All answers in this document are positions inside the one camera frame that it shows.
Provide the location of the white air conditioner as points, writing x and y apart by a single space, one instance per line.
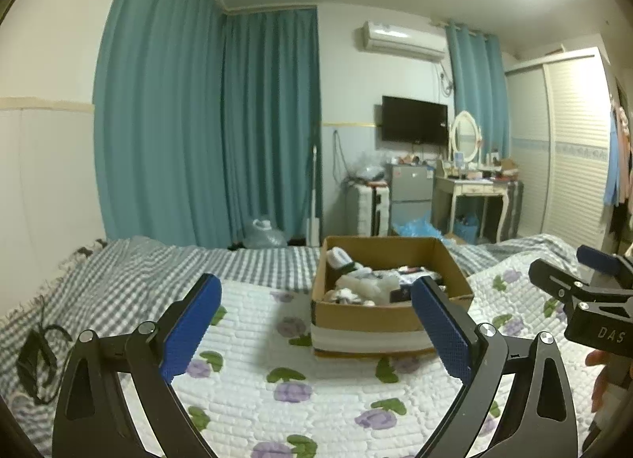
400 40

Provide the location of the white louvred wardrobe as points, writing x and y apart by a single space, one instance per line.
573 151

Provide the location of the floral quilted blanket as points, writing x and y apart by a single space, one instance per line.
247 339

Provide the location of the floral tissue pack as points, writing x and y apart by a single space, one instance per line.
415 272

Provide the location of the white sock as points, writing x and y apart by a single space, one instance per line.
339 257

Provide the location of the cream cloth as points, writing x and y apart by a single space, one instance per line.
366 288

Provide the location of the grey small fridge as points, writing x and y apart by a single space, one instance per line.
410 186

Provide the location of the white oval mirror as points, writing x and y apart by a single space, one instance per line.
465 134

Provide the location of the blue basket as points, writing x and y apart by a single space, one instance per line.
467 230

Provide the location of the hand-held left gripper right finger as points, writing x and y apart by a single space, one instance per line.
442 329

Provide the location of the person's right hand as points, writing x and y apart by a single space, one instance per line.
601 381

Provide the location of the narrow teal curtain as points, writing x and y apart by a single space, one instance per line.
479 77

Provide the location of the brown cardboard box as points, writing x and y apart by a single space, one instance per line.
366 324

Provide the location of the white dressing table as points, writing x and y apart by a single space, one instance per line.
470 188

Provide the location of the black wall television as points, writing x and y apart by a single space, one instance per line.
414 120

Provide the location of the white suitcase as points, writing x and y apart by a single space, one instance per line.
363 208

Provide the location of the hanging clothes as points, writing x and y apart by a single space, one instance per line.
618 166

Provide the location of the wide teal curtain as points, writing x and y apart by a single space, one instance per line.
158 116

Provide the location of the clear plastic water jug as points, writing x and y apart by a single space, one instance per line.
264 235

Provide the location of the white pole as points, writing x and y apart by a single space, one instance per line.
315 191

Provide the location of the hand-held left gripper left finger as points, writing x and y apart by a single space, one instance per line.
190 324

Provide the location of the clear plastic bag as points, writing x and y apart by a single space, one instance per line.
368 168

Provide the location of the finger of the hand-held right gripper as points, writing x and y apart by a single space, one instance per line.
601 260
549 273

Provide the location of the blue plastic bag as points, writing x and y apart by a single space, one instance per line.
415 230

